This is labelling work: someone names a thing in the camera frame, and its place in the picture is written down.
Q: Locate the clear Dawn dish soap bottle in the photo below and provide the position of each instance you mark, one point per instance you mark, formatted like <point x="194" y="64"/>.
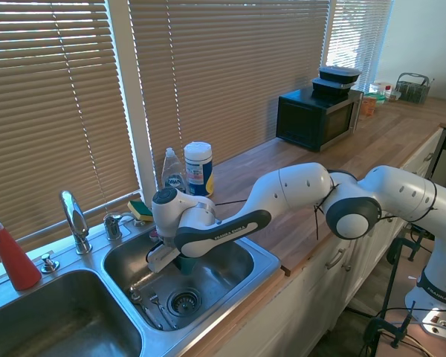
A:
<point x="172" y="175"/>

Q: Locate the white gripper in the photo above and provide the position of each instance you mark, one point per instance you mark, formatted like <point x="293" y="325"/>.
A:
<point x="161" y="258"/>

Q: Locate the black C-clamp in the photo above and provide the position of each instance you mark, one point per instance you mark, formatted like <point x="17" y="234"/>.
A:
<point x="403" y="249"/>
<point x="383" y="327"/>

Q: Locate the grey cutlery caddy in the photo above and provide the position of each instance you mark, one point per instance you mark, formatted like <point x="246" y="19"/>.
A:
<point x="412" y="88"/>

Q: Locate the white kitchen cabinets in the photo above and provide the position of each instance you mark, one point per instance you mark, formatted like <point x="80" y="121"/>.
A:
<point x="319" y="297"/>

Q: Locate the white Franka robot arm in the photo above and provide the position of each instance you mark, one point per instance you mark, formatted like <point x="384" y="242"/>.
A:
<point x="301" y="186"/>

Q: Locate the metal drain strainer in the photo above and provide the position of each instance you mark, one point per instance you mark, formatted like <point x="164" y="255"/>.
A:
<point x="184" y="302"/>

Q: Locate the black stand pole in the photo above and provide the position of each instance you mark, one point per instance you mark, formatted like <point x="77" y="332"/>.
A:
<point x="390" y="282"/>

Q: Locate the metal spoon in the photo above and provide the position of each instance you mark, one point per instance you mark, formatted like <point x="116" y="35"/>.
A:
<point x="135" y="295"/>

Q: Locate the maroon wrist camera mount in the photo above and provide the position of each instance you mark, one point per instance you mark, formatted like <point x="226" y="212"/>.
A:
<point x="154" y="233"/>

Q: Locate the stainless steel double sink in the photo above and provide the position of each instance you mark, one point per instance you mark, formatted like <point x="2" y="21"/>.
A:
<point x="226" y="275"/>

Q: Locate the medium tan window blind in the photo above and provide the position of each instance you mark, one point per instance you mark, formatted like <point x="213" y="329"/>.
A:
<point x="226" y="82"/>

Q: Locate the black plastic food container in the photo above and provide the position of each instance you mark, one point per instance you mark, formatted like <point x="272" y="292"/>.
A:
<point x="338" y="74"/>
<point x="331" y="89"/>

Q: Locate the red spray bottle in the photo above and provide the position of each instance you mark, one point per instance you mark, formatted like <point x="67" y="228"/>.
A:
<point x="16" y="260"/>

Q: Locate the chrome kitchen faucet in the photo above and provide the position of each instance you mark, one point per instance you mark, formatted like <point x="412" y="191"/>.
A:
<point x="75" y="219"/>

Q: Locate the narrow tan window blind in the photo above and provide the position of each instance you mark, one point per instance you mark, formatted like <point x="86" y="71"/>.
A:
<point x="357" y="41"/>

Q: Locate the clear jar with green lid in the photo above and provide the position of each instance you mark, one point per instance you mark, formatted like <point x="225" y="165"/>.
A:
<point x="380" y="91"/>

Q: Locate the metal fork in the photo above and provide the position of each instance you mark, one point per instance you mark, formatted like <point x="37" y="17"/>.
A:
<point x="157" y="302"/>

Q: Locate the white window frame post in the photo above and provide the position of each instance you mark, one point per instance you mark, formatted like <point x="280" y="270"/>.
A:
<point x="132" y="93"/>

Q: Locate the teal ceramic mug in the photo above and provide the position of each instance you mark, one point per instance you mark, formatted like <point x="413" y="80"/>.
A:
<point x="189" y="264"/>

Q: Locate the wide tan window blind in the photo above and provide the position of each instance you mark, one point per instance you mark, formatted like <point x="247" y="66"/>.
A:
<point x="52" y="122"/>

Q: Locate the orange plastic container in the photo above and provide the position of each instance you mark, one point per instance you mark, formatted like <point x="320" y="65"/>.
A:
<point x="368" y="106"/>

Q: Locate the black microwave oven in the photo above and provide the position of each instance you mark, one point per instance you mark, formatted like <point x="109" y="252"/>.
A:
<point x="312" y="119"/>

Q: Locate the white disinfecting wipes canister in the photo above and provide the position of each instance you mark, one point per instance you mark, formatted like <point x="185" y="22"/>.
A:
<point x="199" y="169"/>

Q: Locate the chrome sink sprayer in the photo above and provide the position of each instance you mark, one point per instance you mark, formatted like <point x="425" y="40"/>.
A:
<point x="112" y="225"/>

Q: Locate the yellow green sponge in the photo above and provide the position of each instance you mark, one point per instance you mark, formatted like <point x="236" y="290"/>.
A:
<point x="140" y="211"/>

